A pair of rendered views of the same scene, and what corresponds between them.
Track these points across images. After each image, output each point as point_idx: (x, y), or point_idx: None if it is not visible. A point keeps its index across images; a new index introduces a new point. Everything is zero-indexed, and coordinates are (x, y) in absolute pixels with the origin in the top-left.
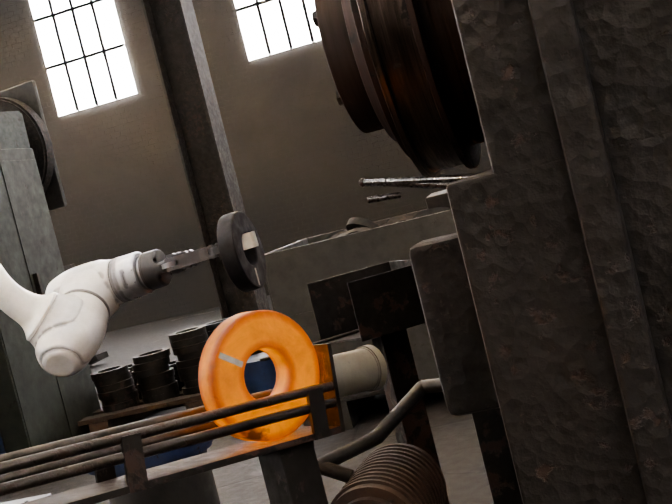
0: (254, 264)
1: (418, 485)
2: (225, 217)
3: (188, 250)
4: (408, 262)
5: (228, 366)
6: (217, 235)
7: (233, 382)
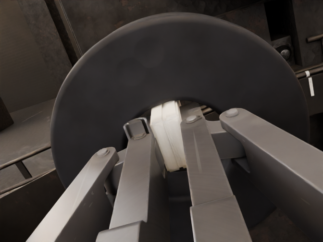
0: (179, 172)
1: None
2: (195, 13)
3: (141, 227)
4: (4, 199)
5: None
6: (274, 49)
7: None
